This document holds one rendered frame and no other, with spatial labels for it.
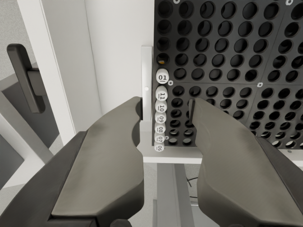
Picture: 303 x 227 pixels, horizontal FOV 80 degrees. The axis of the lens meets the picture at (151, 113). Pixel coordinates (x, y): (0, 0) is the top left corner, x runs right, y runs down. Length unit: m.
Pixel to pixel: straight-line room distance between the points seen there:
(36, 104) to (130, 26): 0.14
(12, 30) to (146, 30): 1.15
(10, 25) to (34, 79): 1.14
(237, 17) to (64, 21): 0.15
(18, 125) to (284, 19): 0.51
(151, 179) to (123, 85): 1.53
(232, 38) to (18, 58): 0.20
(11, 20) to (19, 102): 0.79
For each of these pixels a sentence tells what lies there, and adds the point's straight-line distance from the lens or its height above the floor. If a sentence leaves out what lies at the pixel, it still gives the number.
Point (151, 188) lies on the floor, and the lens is 1.85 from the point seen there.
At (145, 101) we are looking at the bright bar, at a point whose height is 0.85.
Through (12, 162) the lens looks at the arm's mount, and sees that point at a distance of 0.55.
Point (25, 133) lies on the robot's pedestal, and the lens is 0.53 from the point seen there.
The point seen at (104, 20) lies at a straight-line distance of 0.25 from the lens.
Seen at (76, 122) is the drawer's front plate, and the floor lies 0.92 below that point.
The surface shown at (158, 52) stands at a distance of 0.18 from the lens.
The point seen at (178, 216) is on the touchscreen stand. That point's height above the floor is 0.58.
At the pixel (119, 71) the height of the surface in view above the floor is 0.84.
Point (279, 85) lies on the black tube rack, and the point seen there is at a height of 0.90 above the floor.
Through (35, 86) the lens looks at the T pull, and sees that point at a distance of 0.22.
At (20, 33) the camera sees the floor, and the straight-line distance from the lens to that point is 1.33.
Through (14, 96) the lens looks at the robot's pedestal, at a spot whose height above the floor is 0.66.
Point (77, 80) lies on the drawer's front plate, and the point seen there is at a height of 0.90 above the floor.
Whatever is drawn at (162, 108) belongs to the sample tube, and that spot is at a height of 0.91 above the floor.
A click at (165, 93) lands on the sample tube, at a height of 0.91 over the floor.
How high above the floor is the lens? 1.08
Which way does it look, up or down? 58 degrees down
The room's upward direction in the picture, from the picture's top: 178 degrees counter-clockwise
